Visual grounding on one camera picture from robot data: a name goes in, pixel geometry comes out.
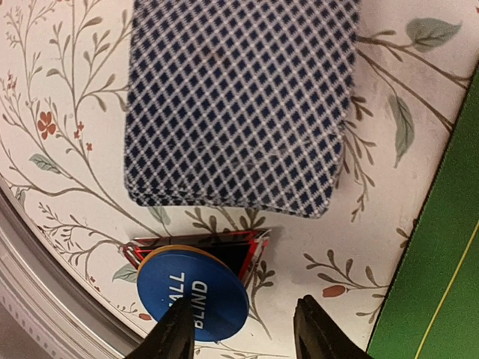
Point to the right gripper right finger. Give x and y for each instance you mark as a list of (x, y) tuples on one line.
[(317, 336)]

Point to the blue small blind button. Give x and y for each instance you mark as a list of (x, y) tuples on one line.
[(218, 298)]

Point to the round green poker mat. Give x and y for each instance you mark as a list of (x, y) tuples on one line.
[(431, 309)]

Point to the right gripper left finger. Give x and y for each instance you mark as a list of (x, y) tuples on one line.
[(173, 336)]

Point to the floral tablecloth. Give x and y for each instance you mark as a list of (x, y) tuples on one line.
[(65, 214)]

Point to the red black triangle card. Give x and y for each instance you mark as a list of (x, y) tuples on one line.
[(240, 251)]

